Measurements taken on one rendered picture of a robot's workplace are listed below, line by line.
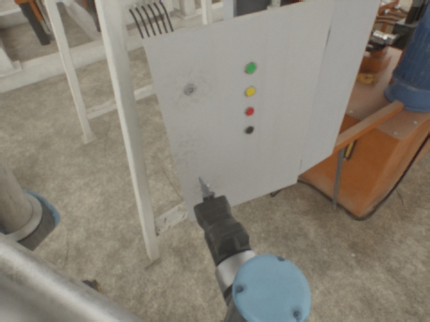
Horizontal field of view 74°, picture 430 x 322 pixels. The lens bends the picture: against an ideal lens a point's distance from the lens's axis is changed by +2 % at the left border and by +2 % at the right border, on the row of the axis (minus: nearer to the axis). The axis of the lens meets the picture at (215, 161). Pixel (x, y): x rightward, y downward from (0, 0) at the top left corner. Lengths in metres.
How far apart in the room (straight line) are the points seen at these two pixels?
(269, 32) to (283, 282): 0.48
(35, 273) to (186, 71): 0.43
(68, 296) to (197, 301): 1.24
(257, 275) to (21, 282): 0.24
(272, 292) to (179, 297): 1.22
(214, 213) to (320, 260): 1.12
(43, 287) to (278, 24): 0.58
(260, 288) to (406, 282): 1.42
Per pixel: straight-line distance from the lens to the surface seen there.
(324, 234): 1.73
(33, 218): 0.93
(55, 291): 0.33
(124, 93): 1.00
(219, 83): 0.64
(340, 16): 0.79
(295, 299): 0.36
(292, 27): 0.67
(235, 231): 0.49
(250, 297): 0.36
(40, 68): 3.59
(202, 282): 1.57
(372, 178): 1.61
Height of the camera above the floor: 1.46
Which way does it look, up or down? 46 degrees down
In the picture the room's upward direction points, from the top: 6 degrees counter-clockwise
